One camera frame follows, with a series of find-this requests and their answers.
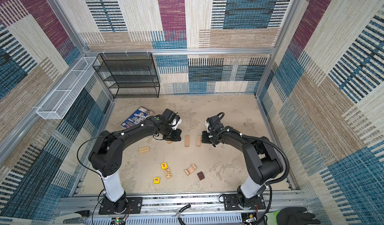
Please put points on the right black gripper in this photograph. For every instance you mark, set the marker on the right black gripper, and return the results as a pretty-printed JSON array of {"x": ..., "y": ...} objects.
[{"x": 205, "y": 139}]

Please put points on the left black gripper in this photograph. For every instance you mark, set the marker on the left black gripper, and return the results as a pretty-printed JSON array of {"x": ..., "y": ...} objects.
[{"x": 177, "y": 136}]

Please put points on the light wood block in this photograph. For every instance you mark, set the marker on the light wood block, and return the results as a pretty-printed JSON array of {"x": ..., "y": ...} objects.
[{"x": 144, "y": 149}]

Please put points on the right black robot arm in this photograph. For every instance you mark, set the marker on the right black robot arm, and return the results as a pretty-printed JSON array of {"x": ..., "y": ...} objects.
[{"x": 266, "y": 163}]

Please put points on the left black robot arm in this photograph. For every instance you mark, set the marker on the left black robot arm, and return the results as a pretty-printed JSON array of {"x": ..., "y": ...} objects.
[{"x": 107, "y": 153}]

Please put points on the wood arch block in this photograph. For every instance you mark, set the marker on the wood arch block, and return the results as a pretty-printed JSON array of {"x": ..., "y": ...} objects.
[{"x": 190, "y": 169}]

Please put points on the dark red triangular block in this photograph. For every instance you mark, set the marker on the dark red triangular block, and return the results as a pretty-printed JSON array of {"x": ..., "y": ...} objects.
[{"x": 201, "y": 175}]

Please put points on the patterned wood block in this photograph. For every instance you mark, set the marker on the patterned wood block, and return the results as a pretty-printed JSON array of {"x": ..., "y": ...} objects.
[{"x": 168, "y": 173}]

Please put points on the black and green gloved hand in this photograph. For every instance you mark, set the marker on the black and green gloved hand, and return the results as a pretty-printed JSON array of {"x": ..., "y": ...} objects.
[{"x": 291, "y": 216}]

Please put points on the yellow cube with red letter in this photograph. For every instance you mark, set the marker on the yellow cube with red letter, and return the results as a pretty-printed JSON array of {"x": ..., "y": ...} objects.
[{"x": 164, "y": 165}]

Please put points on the blue paperback comic book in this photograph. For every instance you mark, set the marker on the blue paperback comic book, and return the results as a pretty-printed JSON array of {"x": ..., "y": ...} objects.
[{"x": 137, "y": 117}]

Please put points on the small yellow letter cube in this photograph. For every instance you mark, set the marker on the small yellow letter cube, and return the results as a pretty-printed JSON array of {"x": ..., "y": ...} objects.
[{"x": 156, "y": 180}]

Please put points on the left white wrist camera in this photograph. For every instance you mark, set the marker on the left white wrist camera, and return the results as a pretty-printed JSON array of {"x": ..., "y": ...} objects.
[{"x": 176, "y": 122}]

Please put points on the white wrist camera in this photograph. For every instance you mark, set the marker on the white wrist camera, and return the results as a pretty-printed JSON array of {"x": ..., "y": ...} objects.
[
  {"x": 207, "y": 124},
  {"x": 176, "y": 122}
]

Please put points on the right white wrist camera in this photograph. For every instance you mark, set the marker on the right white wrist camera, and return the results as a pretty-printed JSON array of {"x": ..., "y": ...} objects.
[{"x": 207, "y": 124}]

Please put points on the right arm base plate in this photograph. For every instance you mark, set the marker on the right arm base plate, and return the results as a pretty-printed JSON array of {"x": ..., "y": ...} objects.
[{"x": 233, "y": 202}]

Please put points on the black wire mesh shelf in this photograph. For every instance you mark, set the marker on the black wire mesh shelf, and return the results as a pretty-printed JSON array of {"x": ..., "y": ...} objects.
[{"x": 128, "y": 75}]

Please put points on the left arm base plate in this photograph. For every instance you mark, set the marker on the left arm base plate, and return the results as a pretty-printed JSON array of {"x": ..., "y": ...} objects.
[{"x": 123, "y": 206}]

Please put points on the white wire mesh basket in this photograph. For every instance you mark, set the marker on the white wire mesh basket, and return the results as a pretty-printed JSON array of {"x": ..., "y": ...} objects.
[{"x": 56, "y": 106}]

